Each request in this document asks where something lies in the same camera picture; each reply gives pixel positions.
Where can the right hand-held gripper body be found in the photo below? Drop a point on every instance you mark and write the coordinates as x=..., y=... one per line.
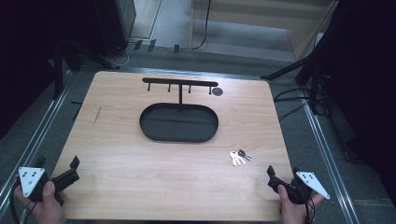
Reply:
x=300, y=186

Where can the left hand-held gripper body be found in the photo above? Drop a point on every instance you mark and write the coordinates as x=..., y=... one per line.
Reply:
x=31, y=182

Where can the bunch of silver keys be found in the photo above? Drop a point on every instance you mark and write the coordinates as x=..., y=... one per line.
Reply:
x=239, y=157

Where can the black key rack with tray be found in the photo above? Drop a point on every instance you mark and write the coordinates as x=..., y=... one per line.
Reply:
x=179, y=123

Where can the person's right hand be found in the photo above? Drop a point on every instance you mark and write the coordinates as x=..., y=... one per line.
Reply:
x=292, y=210

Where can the person's left hand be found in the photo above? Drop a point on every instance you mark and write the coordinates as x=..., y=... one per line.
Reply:
x=49, y=205

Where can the black tripod stand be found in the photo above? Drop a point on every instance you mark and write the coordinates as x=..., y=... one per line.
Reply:
x=314, y=81
x=58, y=71

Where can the black round table grommet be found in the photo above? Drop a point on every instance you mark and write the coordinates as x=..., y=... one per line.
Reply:
x=217, y=91

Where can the black tape strip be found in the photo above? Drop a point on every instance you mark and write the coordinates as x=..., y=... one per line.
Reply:
x=138, y=45
x=176, y=48
x=151, y=45

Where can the black cabinet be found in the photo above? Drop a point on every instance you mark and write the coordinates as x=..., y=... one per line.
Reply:
x=115, y=25

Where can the metal floor rail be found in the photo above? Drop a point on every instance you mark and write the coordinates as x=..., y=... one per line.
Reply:
x=37, y=137
x=330, y=168

